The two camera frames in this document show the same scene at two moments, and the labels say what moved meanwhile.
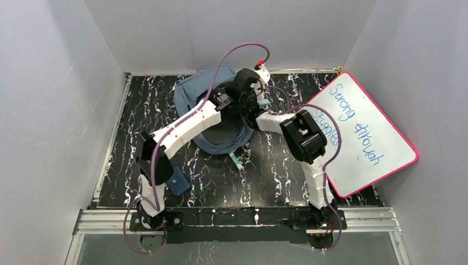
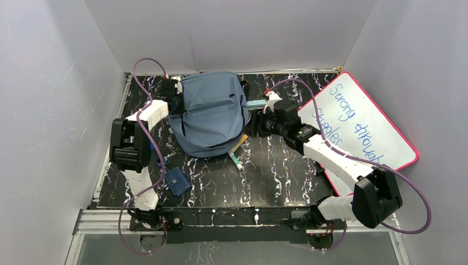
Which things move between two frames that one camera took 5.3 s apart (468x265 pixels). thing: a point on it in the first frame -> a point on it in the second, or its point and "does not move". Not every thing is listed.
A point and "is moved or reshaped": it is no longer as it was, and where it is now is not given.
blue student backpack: [233, 133] is moved or reshaped
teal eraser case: [264, 102] does not move
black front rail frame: [237, 224] does not move
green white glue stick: [236, 160] does not move
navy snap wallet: [178, 183] does not move
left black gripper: [254, 90] -> [176, 104]
